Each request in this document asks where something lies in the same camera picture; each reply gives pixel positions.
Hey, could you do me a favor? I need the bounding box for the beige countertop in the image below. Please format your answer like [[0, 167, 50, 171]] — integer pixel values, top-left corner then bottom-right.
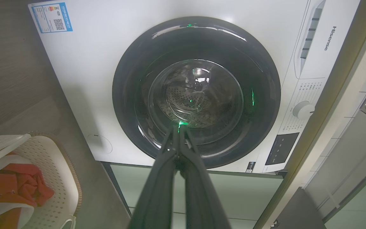
[[253, 0, 366, 229]]

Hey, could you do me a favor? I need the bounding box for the black washer display panel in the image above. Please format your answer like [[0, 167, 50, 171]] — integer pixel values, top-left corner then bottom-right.
[[265, 132, 300, 166]]

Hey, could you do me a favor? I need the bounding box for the white washer dial knob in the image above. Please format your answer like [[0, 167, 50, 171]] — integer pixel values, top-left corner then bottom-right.
[[292, 101, 315, 121]]

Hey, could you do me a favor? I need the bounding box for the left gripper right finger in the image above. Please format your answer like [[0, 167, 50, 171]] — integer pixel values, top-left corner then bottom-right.
[[179, 123, 233, 229]]

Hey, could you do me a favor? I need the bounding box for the round washer filter cover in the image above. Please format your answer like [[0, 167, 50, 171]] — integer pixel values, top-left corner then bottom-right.
[[86, 133, 113, 156]]

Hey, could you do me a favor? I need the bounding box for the white Hisense washing machine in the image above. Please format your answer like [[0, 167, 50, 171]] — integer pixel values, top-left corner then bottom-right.
[[28, 0, 361, 174]]

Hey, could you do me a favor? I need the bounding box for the red garment with white stripes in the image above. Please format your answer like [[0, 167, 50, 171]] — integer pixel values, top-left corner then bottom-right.
[[0, 153, 56, 229]]

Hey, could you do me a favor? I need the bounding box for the white detergent drawer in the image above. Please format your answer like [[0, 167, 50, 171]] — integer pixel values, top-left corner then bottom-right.
[[294, 0, 361, 80]]

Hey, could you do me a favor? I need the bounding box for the steel washer drum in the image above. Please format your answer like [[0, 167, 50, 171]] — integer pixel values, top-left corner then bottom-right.
[[147, 59, 244, 147]]

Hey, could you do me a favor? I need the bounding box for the dark round washer door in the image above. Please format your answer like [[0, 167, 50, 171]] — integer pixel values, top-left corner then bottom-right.
[[112, 16, 281, 169]]

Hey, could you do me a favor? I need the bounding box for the blue energy label sticker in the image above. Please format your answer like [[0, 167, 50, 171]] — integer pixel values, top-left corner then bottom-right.
[[30, 2, 73, 34]]

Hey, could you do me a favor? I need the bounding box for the white perforated laundry basket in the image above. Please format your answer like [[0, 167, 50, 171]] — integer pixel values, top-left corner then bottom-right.
[[0, 132, 83, 229]]

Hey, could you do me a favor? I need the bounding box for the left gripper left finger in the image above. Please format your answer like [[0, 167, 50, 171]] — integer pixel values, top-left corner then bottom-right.
[[127, 126, 180, 229]]

